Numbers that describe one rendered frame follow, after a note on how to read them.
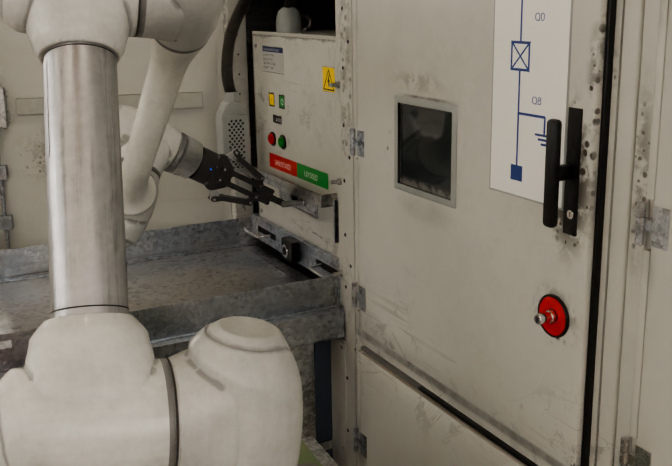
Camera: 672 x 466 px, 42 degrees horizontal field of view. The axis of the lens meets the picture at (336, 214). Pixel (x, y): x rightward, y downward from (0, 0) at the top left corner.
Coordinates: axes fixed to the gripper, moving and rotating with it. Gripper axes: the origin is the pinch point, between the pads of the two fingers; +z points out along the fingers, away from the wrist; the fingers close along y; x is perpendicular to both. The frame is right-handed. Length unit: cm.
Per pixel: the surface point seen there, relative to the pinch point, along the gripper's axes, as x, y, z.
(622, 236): 104, -14, -5
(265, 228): -18.4, 7.7, 11.4
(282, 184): -0.4, -3.9, 1.4
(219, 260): -16.6, 19.5, 2.9
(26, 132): -50, 12, -45
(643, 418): 111, 4, 3
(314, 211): 8.3, -1.4, 7.2
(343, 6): 31, -38, -19
